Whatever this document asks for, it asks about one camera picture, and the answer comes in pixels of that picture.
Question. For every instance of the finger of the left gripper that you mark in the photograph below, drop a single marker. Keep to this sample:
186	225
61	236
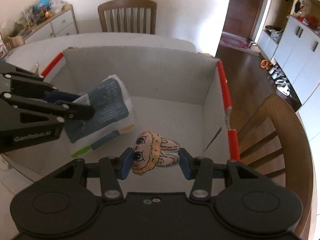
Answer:
67	110
56	95

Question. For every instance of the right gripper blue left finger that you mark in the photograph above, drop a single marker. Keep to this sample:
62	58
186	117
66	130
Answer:
126	162

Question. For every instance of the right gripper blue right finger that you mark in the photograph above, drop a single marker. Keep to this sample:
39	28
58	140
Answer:
187	164

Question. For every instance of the blue white tissue pack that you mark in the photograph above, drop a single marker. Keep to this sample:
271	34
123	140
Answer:
113	116

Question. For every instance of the red white cardboard box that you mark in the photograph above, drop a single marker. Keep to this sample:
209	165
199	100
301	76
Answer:
178	94

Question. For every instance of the white drawer sideboard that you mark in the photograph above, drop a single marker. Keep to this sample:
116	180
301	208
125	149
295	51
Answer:
61	24

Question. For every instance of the wooden chair right side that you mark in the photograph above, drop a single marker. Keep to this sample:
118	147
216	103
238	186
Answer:
274	143

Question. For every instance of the wooden chair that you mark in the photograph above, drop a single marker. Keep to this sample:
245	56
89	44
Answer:
274	143
128	16

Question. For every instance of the wooden chair far side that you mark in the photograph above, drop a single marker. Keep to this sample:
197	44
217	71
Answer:
128	16

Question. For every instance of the orange slippers pair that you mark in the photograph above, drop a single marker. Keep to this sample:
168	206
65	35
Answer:
266	64

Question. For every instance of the patterned door rug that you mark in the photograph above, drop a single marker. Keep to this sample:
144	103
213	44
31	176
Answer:
239	43

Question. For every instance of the brown entrance door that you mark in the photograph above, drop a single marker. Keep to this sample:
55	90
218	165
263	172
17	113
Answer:
242	17

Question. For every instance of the white wall cabinet unit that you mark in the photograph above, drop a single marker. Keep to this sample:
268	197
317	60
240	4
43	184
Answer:
290	39

